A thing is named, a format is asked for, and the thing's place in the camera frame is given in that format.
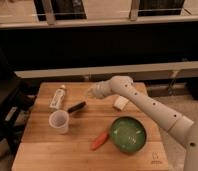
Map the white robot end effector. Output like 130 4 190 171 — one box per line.
87 82 111 99

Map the black eraser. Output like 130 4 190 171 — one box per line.
67 101 86 114

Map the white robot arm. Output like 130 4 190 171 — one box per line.
88 76 198 171

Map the white sponge block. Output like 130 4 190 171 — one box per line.
113 96 129 111

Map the orange carrot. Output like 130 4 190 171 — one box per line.
91 131 109 150

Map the white plastic bottle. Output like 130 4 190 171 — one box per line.
49 85 66 110

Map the green bowl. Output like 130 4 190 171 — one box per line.
109 116 147 154

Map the white plastic cup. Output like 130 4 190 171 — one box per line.
49 110 69 134

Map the black side table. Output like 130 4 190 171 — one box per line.
0 77 35 150

